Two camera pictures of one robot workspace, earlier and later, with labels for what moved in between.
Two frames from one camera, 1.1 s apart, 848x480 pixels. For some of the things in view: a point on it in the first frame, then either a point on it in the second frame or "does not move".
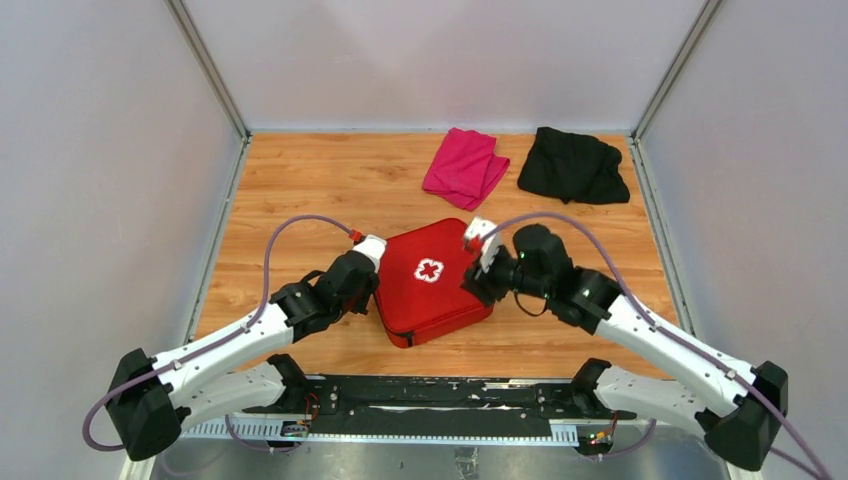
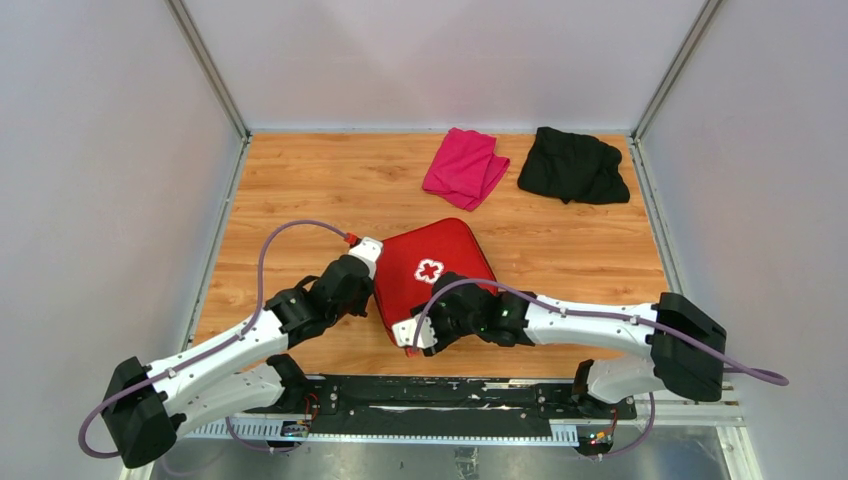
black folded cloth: [574, 166] does not move
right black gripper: [480, 279] → [441, 339]
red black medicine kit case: [421, 291] does not move
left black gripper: [362, 305] does not move
